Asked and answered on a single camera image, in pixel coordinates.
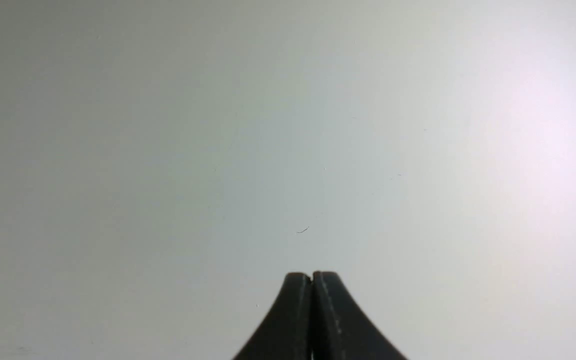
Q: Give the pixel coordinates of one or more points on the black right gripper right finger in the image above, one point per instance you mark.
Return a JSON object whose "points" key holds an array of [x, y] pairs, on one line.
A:
{"points": [[340, 330]]}

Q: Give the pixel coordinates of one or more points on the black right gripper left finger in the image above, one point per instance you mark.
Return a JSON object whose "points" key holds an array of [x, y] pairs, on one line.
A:
{"points": [[284, 333]]}

